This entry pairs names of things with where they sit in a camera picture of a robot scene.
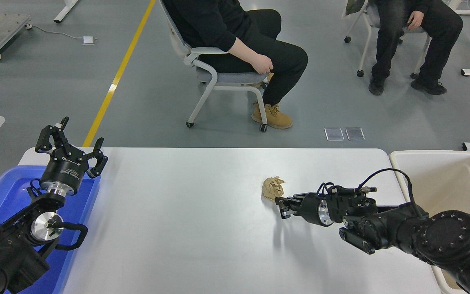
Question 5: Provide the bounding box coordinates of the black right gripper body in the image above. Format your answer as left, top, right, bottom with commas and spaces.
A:
301, 192, 326, 226

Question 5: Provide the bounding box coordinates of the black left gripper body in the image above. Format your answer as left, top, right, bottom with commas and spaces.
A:
40, 147, 86, 190

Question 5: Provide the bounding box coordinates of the tan paper ball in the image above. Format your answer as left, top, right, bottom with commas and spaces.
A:
262, 176, 286, 201

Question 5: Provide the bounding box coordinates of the person's right hand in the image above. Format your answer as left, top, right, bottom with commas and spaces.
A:
252, 54, 274, 75

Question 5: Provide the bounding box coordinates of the person's left hand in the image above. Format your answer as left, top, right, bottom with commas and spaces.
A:
407, 11, 425, 31

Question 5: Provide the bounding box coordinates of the blue plastic tray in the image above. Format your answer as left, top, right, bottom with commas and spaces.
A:
0, 165, 101, 294

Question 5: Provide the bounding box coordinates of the grey wheeled metal platform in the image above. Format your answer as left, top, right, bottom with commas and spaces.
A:
0, 12, 32, 62

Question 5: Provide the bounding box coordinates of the white desk leg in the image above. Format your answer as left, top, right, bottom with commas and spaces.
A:
449, 0, 470, 16
54, 0, 80, 23

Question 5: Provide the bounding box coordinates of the grey white office chair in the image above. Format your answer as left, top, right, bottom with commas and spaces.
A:
160, 0, 274, 133
344, 0, 431, 80

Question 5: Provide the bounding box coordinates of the large pale plastic bin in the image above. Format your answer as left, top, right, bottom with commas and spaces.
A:
389, 150, 470, 294

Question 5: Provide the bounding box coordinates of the person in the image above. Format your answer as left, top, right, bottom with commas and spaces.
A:
162, 0, 309, 130
368, 0, 463, 96

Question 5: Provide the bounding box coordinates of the olive green cloth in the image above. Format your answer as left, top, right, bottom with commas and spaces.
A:
346, 0, 366, 17

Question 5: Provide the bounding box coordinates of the white power adapter with cable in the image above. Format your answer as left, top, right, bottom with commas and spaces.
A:
31, 24, 96, 46

